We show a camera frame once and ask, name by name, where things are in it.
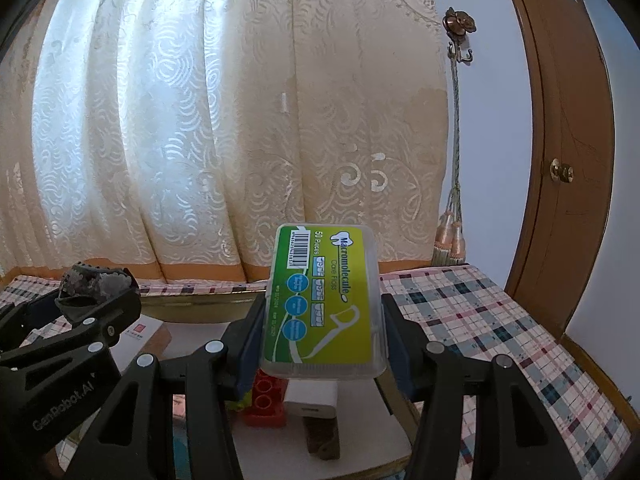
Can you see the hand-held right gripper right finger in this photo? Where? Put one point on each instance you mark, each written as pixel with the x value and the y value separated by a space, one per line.
pixel 400 360

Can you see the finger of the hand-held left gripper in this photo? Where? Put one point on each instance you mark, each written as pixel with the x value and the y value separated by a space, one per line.
pixel 115 315
pixel 30 315

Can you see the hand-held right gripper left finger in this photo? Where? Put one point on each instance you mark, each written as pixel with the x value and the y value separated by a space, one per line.
pixel 247 360

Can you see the white box with red label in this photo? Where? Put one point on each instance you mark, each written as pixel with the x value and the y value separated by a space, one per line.
pixel 142 335

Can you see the green printed building block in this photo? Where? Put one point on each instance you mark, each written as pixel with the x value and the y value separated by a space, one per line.
pixel 245 400

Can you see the dark grey lumpy object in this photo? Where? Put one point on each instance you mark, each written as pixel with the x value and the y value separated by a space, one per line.
pixel 95 280

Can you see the red building block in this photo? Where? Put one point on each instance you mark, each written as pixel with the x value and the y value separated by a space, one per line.
pixel 267 400

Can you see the gold tin box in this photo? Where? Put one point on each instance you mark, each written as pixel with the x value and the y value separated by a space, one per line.
pixel 200 310

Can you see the green dental floss box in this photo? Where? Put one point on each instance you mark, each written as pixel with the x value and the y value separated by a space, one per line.
pixel 325 300

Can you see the dark brown block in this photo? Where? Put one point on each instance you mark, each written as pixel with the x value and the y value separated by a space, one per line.
pixel 322 437

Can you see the blue building block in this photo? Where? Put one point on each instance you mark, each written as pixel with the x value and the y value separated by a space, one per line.
pixel 179 447

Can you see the white paper sheet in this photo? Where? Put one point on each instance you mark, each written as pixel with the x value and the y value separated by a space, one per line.
pixel 370 435

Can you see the cream patterned curtain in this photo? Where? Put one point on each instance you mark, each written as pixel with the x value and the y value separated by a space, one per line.
pixel 200 110

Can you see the brass door knob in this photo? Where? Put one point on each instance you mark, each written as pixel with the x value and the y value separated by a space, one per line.
pixel 561 170

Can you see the brown wooden door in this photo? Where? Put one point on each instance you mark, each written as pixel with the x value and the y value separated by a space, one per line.
pixel 575 110

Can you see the bronze flower curtain hook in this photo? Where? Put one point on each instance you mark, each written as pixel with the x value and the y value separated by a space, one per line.
pixel 457 22

